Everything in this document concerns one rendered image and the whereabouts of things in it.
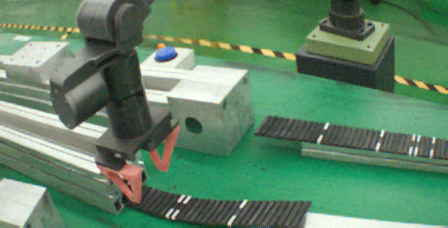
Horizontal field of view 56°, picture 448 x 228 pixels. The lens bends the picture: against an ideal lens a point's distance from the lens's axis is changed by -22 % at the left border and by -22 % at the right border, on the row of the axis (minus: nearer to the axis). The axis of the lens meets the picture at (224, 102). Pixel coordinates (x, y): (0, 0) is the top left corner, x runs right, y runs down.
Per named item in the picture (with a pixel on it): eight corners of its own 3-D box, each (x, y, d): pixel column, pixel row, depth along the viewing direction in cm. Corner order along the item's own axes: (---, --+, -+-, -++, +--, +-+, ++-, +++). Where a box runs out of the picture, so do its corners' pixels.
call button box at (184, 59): (198, 76, 104) (194, 47, 101) (173, 101, 97) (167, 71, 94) (165, 72, 108) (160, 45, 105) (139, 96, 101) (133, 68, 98)
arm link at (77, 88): (140, -1, 55) (98, -3, 60) (62, 44, 48) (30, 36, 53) (157, 92, 61) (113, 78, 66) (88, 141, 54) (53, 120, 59)
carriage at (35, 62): (75, 69, 104) (69, 42, 100) (45, 95, 95) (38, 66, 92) (35, 65, 111) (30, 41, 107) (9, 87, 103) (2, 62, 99)
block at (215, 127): (260, 114, 90) (254, 63, 85) (227, 157, 80) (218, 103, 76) (212, 107, 94) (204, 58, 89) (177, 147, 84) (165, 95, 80)
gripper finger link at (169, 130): (127, 184, 71) (109, 130, 66) (151, 157, 76) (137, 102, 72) (166, 196, 68) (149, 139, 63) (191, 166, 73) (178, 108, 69)
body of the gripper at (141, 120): (96, 154, 64) (81, 106, 60) (136, 114, 71) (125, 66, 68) (134, 166, 61) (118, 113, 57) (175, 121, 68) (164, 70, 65)
